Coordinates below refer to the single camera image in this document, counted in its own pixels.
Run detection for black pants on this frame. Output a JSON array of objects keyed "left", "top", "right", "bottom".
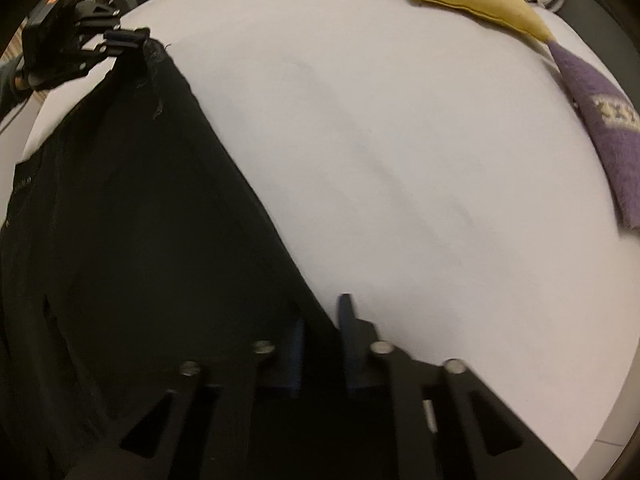
[{"left": 1, "top": 40, "right": 346, "bottom": 479}]

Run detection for white bed sheet mattress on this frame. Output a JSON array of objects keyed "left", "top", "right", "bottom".
[{"left": 17, "top": 0, "right": 639, "bottom": 479}]

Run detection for purple patterned pillow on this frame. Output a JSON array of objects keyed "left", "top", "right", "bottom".
[{"left": 548, "top": 41, "right": 639, "bottom": 230}]

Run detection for dark grey headboard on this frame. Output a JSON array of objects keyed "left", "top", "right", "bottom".
[{"left": 559, "top": 0, "right": 639, "bottom": 108}]

